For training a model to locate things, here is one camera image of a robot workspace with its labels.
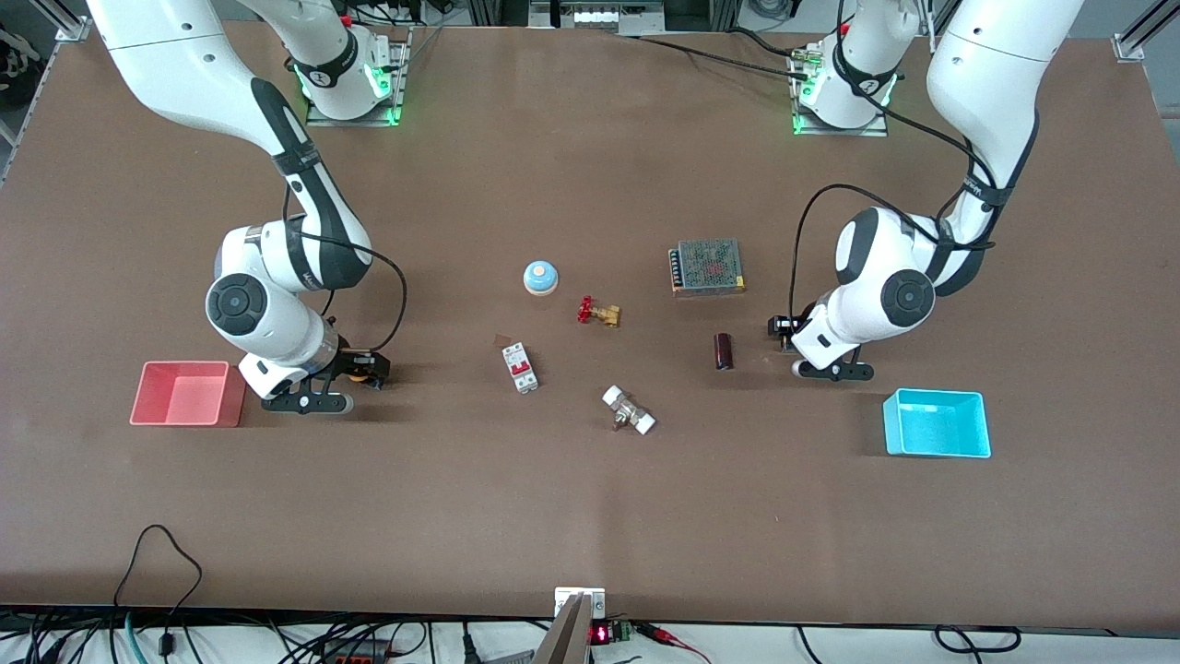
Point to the metal valve white ends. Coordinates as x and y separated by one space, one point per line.
629 411

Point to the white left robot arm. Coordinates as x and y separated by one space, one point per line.
996 74

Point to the white metal mount bracket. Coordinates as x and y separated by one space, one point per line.
564 598

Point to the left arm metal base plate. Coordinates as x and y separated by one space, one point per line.
880 129

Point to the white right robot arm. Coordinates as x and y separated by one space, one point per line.
184 55

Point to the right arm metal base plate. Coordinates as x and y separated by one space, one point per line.
402 88

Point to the yellow push button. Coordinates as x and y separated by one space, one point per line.
363 373

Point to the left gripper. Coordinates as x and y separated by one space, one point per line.
800 328

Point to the aluminium frame corner post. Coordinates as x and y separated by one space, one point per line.
72 29
1138 37

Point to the metal mesh power supply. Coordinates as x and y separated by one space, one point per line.
708 266

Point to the cyan plastic box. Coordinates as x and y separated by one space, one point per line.
938 424

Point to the grey camera mount bar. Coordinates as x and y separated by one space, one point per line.
564 641

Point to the white red circuit breaker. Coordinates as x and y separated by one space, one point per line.
520 367

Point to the red LED display module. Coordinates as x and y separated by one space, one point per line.
601 634

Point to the blue white round bell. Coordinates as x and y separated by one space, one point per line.
540 277

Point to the white device on aluminium frame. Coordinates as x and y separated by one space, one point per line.
599 14

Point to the dark red cylinder capacitor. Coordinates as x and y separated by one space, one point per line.
724 351

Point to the orange power strip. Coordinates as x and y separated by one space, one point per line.
355 657

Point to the pink plastic box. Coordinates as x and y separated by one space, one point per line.
184 395

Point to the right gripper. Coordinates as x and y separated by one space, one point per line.
354 363

